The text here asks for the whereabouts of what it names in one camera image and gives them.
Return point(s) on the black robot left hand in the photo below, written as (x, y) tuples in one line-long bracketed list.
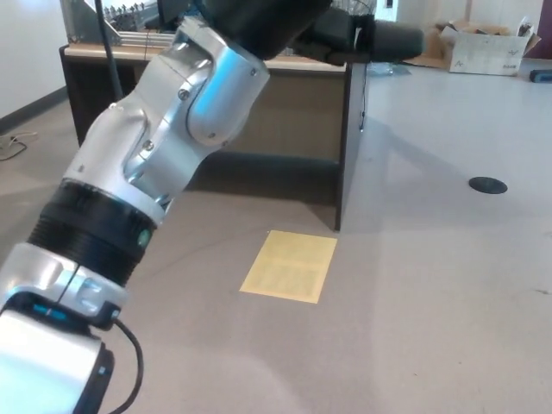
[(267, 21)]

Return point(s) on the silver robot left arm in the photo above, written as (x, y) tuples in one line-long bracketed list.
[(172, 129)]

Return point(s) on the wooden desk with dark sides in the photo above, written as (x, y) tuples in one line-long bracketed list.
[(293, 116)]

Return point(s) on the black computer monitor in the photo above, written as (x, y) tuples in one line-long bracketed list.
[(168, 10)]

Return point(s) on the clear plastic bag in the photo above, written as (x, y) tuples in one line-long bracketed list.
[(388, 70)]

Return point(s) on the row of dark metal connectors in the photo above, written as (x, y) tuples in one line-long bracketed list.
[(127, 12)]

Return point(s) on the flat cardboard sheet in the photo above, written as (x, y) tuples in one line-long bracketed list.
[(424, 52)]

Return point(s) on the open cardboard box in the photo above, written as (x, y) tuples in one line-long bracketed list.
[(487, 54)]

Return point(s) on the yellow paper sheet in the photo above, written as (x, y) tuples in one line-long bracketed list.
[(289, 267)]

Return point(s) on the black round floor cap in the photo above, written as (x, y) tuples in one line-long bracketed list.
[(488, 184)]

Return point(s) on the blue object on floor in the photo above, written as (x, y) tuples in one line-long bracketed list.
[(541, 76)]

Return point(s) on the aluminium profile frame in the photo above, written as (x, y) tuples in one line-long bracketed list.
[(129, 36)]

